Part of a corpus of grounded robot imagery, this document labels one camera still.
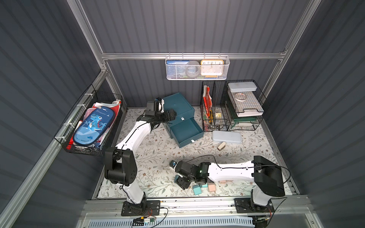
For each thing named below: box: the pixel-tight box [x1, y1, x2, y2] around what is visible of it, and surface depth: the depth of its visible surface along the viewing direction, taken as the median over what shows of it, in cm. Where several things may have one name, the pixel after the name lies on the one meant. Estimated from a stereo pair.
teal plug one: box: [169, 160, 178, 169], surface depth 72 cm
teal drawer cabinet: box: [163, 92, 205, 149], surface depth 93 cm
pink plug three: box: [207, 182, 216, 192], surface depth 80 cm
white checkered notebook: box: [227, 86, 265, 114], surface depth 100 cm
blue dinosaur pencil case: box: [73, 105, 116, 147], surface depth 66 cm
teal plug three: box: [192, 184, 202, 196], surface depth 80 cm
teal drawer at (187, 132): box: [169, 116, 204, 149], surface depth 93 cm
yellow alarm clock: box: [200, 59, 225, 78], surface depth 90 cm
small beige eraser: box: [217, 142, 226, 151], surface depth 96 cm
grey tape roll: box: [185, 60, 202, 78], surface depth 89 cm
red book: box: [202, 85, 213, 118], surface depth 110 cm
